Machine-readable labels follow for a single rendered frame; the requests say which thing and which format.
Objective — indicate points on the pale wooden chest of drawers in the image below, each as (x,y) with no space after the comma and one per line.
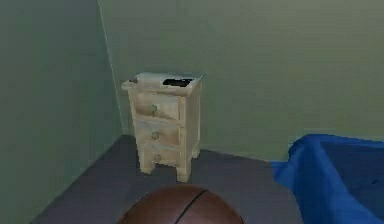
(166,126)

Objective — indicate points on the small black flat object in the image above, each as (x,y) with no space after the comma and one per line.
(177,82)

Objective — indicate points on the brown basketball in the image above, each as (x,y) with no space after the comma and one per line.
(181,208)

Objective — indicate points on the blue bed cover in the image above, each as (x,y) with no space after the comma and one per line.
(333,180)

